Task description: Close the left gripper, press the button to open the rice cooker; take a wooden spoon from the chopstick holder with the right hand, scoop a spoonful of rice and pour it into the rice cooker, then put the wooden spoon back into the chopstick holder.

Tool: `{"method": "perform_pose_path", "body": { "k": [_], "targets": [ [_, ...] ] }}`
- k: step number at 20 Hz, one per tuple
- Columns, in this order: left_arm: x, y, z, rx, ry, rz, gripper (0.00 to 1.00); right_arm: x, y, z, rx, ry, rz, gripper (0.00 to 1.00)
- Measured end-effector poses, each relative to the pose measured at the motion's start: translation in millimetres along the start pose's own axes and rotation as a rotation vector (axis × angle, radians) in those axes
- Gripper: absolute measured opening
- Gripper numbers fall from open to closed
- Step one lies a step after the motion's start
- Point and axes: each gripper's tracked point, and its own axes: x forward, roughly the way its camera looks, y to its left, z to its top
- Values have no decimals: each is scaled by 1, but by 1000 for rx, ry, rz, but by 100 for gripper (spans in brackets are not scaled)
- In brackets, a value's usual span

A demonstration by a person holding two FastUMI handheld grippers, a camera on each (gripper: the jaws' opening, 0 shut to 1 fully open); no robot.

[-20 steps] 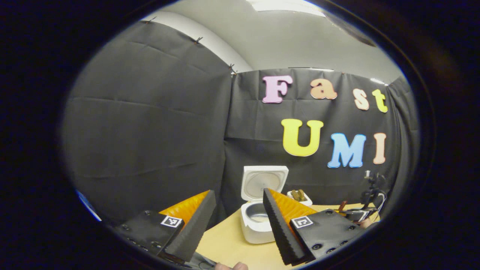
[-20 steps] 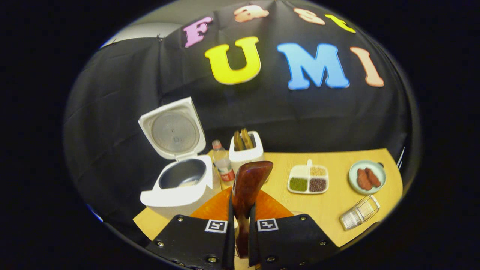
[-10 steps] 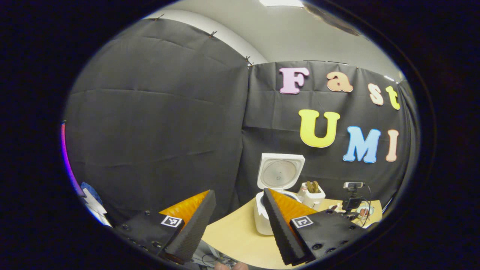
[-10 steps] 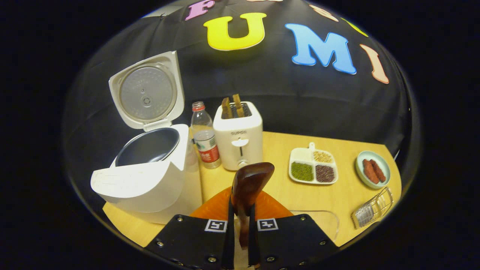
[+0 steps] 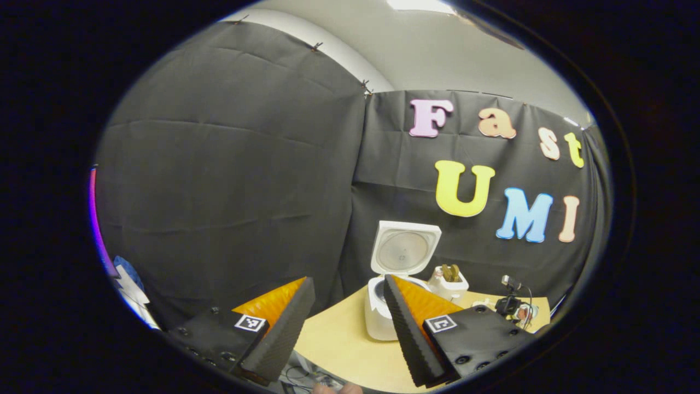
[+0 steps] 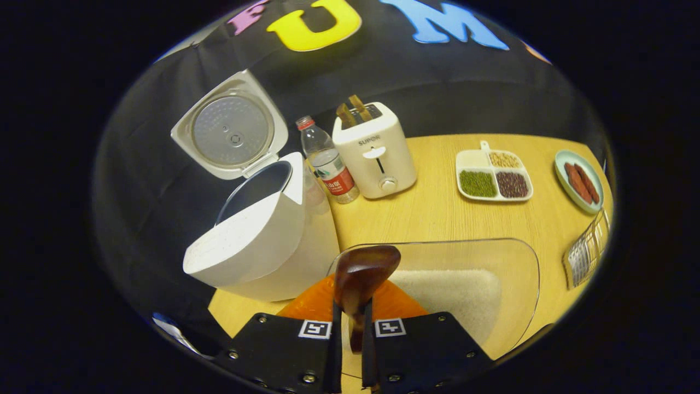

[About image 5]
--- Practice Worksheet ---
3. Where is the large ceiling light panel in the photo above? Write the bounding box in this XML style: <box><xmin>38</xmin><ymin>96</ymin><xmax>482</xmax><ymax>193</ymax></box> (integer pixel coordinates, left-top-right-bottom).
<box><xmin>387</xmin><ymin>0</ymin><xmax>456</xmax><ymax>15</ymax></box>

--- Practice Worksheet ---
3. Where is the black backdrop cloth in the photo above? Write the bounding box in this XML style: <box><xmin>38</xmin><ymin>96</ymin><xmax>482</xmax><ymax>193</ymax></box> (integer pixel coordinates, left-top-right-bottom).
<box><xmin>94</xmin><ymin>21</ymin><xmax>613</xmax><ymax>329</ymax></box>

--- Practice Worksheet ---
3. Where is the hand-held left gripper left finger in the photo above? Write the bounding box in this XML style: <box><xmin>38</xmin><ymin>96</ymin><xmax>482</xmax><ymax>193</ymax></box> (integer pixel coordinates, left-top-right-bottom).
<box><xmin>167</xmin><ymin>276</ymin><xmax>317</xmax><ymax>384</ymax></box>

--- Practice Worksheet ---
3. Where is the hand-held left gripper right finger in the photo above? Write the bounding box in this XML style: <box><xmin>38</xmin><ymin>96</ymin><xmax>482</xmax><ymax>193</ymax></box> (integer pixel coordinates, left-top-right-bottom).
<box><xmin>383</xmin><ymin>274</ymin><xmax>534</xmax><ymax>388</ymax></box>

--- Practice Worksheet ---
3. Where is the white rice cooker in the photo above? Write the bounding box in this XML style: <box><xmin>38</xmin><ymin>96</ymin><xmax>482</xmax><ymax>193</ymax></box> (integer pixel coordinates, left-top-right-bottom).
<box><xmin>365</xmin><ymin>221</ymin><xmax>442</xmax><ymax>341</ymax></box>

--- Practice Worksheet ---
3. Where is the white toaster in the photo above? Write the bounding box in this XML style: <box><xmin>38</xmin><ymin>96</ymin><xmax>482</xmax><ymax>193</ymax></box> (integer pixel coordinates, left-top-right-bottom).
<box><xmin>428</xmin><ymin>264</ymin><xmax>470</xmax><ymax>305</ymax></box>

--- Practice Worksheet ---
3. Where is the blue and white object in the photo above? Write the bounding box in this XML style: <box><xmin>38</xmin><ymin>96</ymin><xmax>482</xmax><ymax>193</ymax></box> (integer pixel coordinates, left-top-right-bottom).
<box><xmin>112</xmin><ymin>256</ymin><xmax>159</xmax><ymax>330</ymax></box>

